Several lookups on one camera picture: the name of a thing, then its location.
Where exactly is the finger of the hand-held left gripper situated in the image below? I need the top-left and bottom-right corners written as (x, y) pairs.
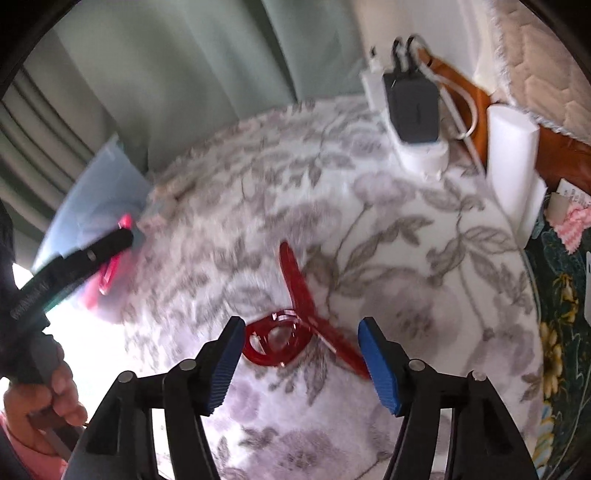
top-left (85, 228), bottom-right (134, 273)

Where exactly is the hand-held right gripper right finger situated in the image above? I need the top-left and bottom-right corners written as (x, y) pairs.
top-left (358, 316), bottom-right (539, 480)

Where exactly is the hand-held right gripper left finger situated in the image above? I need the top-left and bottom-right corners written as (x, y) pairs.
top-left (60, 316), bottom-right (246, 480)

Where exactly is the pink plastic ring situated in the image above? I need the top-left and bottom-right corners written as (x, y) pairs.
top-left (97, 213), bottom-right (136, 296)

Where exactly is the translucent plastic container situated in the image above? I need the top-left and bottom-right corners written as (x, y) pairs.
top-left (32, 134), bottom-right (153, 319)

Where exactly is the red hair clip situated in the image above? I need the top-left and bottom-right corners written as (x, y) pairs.
top-left (244, 241), bottom-right (372, 380)

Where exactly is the person's left forearm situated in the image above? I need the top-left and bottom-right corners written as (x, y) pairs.
top-left (0, 413), bottom-right (70, 480)

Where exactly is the person's left hand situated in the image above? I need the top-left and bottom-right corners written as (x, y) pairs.
top-left (2, 355), bottom-right (88, 457)

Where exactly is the floral blanket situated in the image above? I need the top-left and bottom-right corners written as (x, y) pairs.
top-left (115, 97), bottom-right (546, 480)

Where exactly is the dark floral cloth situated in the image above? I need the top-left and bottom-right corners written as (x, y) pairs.
top-left (522, 217), bottom-right (591, 472)

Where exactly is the green curtain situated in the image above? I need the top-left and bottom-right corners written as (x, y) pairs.
top-left (0, 0), bottom-right (370, 259)

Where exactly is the white power strip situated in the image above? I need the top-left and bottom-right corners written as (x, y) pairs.
top-left (360, 69), bottom-right (451, 174)

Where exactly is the pink and white cloth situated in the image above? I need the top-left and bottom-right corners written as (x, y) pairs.
top-left (556, 203), bottom-right (586, 254)

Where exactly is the white foam block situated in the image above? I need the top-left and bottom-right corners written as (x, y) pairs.
top-left (487, 104), bottom-right (549, 247)

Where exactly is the white paper tag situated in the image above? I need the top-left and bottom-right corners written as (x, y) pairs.
top-left (556, 179), bottom-right (591, 208)

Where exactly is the black charger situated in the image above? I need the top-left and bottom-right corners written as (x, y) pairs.
top-left (382, 69), bottom-right (439, 144)

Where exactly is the orange wooden furniture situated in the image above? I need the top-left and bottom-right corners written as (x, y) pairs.
top-left (416, 46), bottom-right (591, 195)

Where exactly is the quilted beige cover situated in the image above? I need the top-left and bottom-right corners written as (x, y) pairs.
top-left (480, 0), bottom-right (591, 144)

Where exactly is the white cable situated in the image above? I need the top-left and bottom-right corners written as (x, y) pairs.
top-left (416, 39), bottom-right (488, 176)

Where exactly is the black cable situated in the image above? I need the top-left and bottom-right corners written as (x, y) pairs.
top-left (392, 36), bottom-right (423, 75)

